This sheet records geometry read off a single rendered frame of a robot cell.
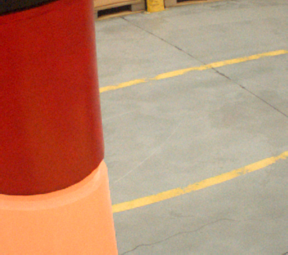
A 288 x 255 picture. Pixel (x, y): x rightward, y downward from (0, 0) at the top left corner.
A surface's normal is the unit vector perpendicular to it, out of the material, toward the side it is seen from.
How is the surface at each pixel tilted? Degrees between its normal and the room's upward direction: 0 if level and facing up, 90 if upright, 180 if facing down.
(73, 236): 90
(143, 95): 0
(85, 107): 90
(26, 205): 90
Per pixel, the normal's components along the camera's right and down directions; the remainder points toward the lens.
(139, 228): -0.07, -0.92
